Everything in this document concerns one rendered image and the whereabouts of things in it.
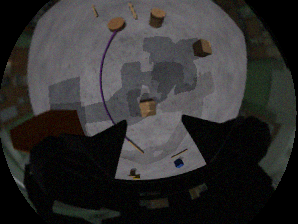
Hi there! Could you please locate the round wooden button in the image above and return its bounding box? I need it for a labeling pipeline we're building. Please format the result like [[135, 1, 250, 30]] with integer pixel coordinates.
[[108, 18, 125, 32]]

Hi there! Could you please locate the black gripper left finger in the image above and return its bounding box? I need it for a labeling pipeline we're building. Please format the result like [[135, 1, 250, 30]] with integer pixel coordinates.
[[59, 120, 128, 179]]

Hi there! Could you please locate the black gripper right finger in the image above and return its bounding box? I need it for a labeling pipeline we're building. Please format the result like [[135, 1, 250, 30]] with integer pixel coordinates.
[[182, 115, 245, 164]]

